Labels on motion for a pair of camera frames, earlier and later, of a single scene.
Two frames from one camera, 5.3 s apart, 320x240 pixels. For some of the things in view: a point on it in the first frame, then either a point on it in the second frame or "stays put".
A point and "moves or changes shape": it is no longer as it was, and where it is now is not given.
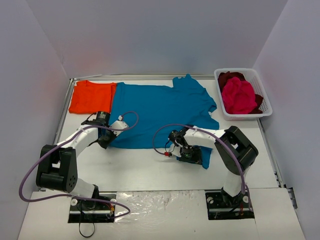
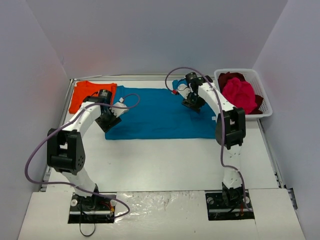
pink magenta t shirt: [238, 96] stays put
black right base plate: [221, 206] stays put
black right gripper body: [191, 157] → [193, 105]
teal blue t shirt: [146, 115] moves or changes shape
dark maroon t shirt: [223, 76] stays put
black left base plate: [89, 210] stays put
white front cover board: [157, 215] stays put
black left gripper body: [104, 140] → [108, 123]
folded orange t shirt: [90, 97] stays put
